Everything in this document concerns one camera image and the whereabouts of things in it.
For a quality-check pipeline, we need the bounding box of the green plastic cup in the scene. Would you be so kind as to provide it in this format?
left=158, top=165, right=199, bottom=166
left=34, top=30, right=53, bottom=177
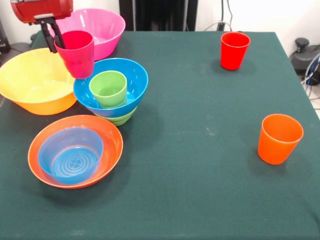
left=88, top=70, right=128, bottom=110

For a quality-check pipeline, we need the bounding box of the orange-red plastic bowl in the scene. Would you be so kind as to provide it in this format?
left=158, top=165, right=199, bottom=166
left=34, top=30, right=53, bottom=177
left=27, top=114, right=124, bottom=190

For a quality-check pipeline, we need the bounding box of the red plastic cup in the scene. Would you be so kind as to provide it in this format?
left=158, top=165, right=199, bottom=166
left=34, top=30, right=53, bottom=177
left=220, top=31, right=252, bottom=71

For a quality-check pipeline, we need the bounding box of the dark green tablecloth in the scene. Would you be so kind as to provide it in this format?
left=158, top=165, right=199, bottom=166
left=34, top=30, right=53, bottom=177
left=0, top=29, right=320, bottom=240

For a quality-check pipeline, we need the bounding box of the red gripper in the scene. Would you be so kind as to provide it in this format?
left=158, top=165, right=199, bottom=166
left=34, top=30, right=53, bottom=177
left=10, top=0, right=75, bottom=54

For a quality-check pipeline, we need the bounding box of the tangle of cables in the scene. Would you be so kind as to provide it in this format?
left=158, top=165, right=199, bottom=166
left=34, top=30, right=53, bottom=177
left=301, top=56, right=320, bottom=101

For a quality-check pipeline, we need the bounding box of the small ringed blue bowl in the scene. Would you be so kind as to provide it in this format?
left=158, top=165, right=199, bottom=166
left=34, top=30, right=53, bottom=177
left=37, top=126, right=105, bottom=186

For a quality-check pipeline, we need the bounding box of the magenta plastic cup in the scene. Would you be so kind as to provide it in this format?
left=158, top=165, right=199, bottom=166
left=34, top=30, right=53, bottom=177
left=53, top=30, right=96, bottom=80

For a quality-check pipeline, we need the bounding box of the black wall power cable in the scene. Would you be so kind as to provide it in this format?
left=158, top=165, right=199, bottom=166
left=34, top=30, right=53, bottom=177
left=203, top=0, right=235, bottom=32

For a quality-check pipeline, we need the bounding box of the large pink plastic bowl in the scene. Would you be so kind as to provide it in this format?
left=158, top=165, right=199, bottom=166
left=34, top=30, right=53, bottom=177
left=49, top=8, right=127, bottom=62

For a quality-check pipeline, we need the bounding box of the orange plastic cup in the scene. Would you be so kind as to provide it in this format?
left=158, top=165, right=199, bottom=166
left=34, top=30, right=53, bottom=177
left=257, top=113, right=305, bottom=165

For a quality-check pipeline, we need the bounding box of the large yellow-orange plastic bowl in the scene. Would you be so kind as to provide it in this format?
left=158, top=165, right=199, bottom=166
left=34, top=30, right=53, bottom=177
left=0, top=47, right=78, bottom=116

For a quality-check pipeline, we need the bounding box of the small green plastic bowl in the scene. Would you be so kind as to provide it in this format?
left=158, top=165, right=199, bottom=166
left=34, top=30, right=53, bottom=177
left=104, top=106, right=138, bottom=127

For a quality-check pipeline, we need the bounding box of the large smooth blue bowl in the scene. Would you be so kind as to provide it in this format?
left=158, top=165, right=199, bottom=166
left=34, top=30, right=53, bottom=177
left=72, top=57, right=150, bottom=118

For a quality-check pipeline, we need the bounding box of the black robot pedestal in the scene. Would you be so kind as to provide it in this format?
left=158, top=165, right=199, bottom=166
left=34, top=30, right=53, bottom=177
left=119, top=0, right=198, bottom=32

